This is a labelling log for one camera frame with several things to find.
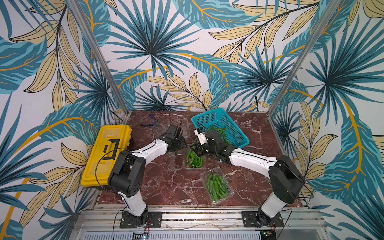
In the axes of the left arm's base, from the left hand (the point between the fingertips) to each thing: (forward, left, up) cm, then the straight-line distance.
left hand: (184, 145), depth 93 cm
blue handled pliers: (+20, +24, -6) cm, 32 cm away
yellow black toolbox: (-4, +40, +10) cm, 42 cm away
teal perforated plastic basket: (+11, -33, -4) cm, 35 cm away
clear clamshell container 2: (-23, -20, -4) cm, 31 cm away
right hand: (-4, -5, +6) cm, 9 cm away
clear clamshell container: (-7, -1, -5) cm, 9 cm away
